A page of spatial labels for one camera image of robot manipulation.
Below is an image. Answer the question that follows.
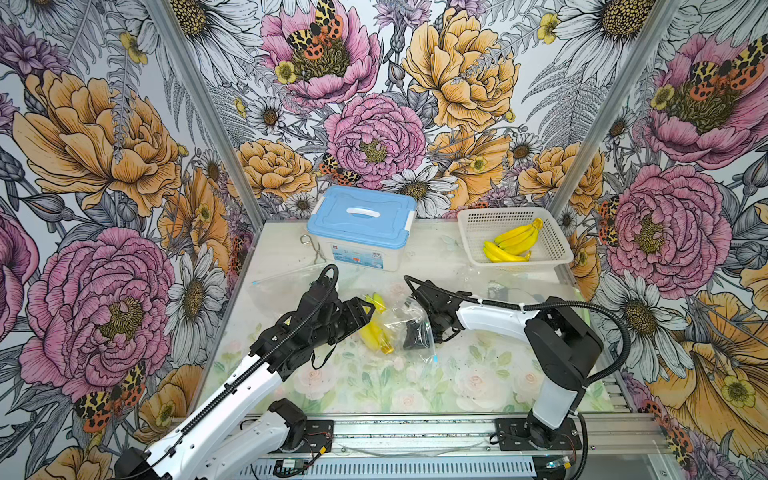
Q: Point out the metal wire clip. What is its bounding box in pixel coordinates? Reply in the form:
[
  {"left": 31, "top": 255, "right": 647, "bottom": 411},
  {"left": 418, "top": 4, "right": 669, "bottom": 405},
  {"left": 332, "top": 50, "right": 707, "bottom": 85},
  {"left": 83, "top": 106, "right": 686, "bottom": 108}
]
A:
[{"left": 300, "top": 234, "right": 327, "bottom": 265}]

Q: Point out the white plastic basket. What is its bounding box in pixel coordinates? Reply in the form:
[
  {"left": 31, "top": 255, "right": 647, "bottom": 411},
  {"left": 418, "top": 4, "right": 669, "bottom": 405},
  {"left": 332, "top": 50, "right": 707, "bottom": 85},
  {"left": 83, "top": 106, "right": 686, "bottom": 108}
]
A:
[{"left": 457, "top": 207, "right": 574, "bottom": 271}]

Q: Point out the aluminium front rail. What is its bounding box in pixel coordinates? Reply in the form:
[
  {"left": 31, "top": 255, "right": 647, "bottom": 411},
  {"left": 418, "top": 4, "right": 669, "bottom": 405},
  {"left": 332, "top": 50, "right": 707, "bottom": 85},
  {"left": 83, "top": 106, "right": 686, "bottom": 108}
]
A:
[{"left": 230, "top": 413, "right": 686, "bottom": 479}]

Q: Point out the aluminium corner post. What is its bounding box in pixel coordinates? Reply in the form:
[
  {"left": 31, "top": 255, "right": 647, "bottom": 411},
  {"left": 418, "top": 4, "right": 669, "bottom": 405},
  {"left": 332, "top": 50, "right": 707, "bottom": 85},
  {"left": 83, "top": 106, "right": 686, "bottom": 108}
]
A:
[
  {"left": 547, "top": 0, "right": 685, "bottom": 217},
  {"left": 147, "top": 1, "right": 266, "bottom": 235}
]

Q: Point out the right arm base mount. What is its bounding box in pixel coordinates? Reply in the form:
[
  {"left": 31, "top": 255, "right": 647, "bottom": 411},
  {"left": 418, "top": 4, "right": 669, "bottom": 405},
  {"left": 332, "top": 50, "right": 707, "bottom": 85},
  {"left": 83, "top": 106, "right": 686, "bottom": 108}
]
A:
[{"left": 494, "top": 417, "right": 582, "bottom": 451}]

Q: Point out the right aluminium corner post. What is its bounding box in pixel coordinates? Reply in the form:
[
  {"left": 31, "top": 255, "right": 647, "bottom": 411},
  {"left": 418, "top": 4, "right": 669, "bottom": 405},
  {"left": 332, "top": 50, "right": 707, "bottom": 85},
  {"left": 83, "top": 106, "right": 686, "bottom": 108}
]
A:
[{"left": 547, "top": 0, "right": 685, "bottom": 217}]

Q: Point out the blue lid storage box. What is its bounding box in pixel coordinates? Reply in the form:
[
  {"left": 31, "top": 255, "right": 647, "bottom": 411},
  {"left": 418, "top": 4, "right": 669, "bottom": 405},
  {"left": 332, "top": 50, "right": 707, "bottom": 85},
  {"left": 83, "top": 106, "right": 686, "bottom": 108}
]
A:
[{"left": 307, "top": 185, "right": 417, "bottom": 272}]

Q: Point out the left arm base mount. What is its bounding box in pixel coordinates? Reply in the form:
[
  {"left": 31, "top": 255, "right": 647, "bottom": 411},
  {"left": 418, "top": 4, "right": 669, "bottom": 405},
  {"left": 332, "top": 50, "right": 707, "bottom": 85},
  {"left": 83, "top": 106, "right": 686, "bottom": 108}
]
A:
[{"left": 271, "top": 419, "right": 335, "bottom": 454}]

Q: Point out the clear zip-top bag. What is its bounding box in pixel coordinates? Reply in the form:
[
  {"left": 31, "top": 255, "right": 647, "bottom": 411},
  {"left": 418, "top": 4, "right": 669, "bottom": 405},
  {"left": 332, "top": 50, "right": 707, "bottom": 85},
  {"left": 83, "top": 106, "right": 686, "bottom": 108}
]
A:
[{"left": 248, "top": 264, "right": 437, "bottom": 368}]

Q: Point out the small green circuit board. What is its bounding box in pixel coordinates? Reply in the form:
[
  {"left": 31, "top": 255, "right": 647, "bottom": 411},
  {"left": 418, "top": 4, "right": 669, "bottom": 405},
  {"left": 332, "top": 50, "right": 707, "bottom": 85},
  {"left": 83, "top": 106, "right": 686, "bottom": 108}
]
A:
[{"left": 272, "top": 459, "right": 306, "bottom": 478}]

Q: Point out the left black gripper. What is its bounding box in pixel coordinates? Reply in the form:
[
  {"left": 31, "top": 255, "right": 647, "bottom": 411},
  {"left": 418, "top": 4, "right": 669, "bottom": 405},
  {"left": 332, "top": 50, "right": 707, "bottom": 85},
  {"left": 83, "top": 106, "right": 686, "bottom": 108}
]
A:
[{"left": 311, "top": 298, "right": 374, "bottom": 348}]

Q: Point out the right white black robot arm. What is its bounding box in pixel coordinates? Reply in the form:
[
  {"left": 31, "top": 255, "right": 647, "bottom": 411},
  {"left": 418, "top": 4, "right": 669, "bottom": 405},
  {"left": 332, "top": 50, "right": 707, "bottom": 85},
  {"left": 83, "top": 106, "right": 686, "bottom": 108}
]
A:
[{"left": 404, "top": 275, "right": 604, "bottom": 449}]

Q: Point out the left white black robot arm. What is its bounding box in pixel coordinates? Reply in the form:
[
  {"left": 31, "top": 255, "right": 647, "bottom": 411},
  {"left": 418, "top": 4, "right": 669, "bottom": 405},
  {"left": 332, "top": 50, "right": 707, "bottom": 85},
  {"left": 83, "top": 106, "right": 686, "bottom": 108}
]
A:
[{"left": 114, "top": 280, "right": 376, "bottom": 479}]

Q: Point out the right black corrugated cable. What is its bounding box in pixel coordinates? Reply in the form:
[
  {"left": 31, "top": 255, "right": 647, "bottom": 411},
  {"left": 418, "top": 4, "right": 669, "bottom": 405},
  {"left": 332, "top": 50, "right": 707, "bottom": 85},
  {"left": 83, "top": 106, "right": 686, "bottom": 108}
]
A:
[{"left": 403, "top": 274, "right": 632, "bottom": 386}]

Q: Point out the left aluminium corner post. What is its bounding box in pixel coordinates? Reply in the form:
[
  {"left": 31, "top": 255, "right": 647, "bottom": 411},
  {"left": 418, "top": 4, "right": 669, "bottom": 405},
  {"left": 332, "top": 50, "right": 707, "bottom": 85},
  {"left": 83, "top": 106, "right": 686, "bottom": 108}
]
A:
[{"left": 147, "top": 1, "right": 266, "bottom": 235}]

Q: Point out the yellow banana bunch small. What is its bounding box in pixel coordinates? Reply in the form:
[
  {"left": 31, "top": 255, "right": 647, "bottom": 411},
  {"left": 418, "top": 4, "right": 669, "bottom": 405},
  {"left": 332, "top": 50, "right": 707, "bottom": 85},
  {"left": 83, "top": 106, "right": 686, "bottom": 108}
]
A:
[{"left": 358, "top": 293, "right": 395, "bottom": 355}]

